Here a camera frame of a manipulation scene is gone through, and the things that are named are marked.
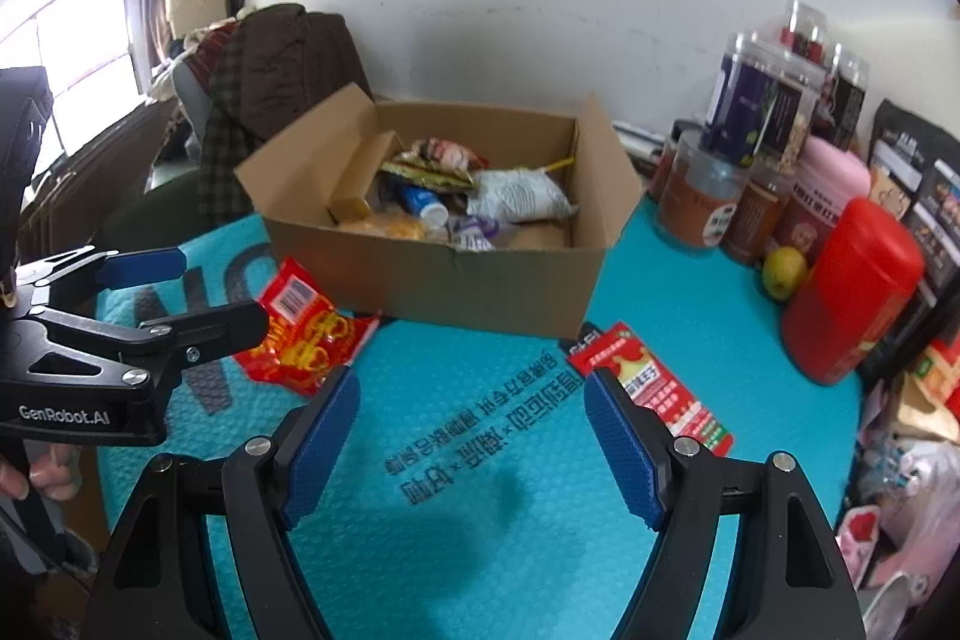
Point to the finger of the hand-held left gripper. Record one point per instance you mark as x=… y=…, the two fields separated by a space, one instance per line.
x=142 y=269
x=225 y=329

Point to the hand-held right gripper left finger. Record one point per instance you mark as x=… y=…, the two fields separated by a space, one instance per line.
x=322 y=452

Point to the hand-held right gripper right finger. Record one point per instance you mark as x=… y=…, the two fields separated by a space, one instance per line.
x=622 y=452

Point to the red sachet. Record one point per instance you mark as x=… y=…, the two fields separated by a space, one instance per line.
x=675 y=400

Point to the red packet with yellow rings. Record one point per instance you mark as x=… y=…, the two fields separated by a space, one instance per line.
x=307 y=340

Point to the cream window box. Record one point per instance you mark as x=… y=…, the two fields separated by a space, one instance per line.
x=356 y=201

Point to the yellow corn snack bag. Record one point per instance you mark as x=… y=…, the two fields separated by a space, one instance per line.
x=394 y=227

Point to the brown cardboard box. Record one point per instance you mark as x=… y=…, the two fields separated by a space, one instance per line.
x=487 y=295

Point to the small blue and white bottle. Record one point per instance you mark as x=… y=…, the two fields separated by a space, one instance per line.
x=424 y=203

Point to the purple and silver snack packet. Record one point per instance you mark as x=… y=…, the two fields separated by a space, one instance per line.
x=472 y=233

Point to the green and pink snack packet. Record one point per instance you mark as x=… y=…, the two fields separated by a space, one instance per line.
x=435 y=164

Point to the white bread packet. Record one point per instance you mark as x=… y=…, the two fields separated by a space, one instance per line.
x=517 y=190

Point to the person's left hand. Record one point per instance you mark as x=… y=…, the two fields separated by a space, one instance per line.
x=52 y=471

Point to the teal bubble mat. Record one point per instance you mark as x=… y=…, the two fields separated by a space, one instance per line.
x=487 y=535

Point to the plaid cloth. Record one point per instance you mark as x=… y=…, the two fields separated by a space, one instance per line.
x=225 y=115

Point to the window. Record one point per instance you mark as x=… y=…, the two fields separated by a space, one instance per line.
x=82 y=40

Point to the green apple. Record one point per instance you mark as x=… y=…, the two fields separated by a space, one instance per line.
x=784 y=272

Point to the pink and white packet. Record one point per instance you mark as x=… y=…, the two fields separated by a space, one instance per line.
x=859 y=535

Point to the brown jacket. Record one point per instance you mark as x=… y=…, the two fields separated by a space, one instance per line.
x=292 y=63

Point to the purple curtain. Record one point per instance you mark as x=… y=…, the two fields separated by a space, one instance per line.
x=142 y=10

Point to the clear jar of red powder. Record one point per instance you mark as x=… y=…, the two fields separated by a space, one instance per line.
x=697 y=197

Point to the clear jar of brown powder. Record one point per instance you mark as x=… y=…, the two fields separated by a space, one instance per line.
x=750 y=216

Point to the red canister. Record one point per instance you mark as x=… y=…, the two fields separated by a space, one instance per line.
x=847 y=295

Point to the stack of flat boxes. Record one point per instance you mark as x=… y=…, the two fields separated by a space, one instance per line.
x=637 y=138

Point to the orange and cream packet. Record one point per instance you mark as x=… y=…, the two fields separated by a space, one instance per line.
x=934 y=377

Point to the pink lidded jar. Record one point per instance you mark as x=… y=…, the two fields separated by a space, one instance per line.
x=825 y=175

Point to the clear jar with purple label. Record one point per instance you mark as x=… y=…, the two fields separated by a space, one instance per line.
x=735 y=100

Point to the clear jar of nuts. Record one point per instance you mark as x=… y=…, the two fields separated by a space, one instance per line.
x=787 y=115

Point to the black printed pouch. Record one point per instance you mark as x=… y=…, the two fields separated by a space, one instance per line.
x=915 y=190

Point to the clear jar with dark label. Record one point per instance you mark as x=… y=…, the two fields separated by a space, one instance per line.
x=847 y=96

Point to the clear jar with red contents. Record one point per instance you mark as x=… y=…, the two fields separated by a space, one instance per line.
x=806 y=29

